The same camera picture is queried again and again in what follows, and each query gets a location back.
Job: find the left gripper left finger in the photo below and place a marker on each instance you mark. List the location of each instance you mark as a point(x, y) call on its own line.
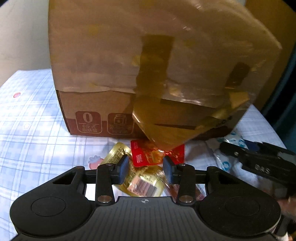
point(108, 175)

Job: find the person's right hand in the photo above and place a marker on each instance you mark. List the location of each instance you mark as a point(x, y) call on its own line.
point(288, 207)

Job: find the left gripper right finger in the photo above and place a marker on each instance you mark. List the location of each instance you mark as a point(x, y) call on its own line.
point(180, 174)

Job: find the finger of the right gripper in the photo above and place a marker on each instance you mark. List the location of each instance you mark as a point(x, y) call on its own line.
point(266, 160)

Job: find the small red snack packet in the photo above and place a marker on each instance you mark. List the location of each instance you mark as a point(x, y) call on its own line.
point(145, 153)

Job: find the white blue snack packet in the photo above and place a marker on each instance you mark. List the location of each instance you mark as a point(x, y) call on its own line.
point(202, 154)

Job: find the brown cardboard box with liner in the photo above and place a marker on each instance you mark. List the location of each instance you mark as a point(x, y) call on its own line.
point(170, 71)

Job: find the blue plaid bed sheet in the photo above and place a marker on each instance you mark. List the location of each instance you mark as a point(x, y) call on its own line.
point(35, 143)

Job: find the olive green snack packet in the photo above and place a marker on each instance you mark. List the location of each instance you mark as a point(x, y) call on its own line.
point(143, 181)

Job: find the dark brown snack packet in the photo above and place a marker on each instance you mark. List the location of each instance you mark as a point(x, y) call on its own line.
point(176, 190)

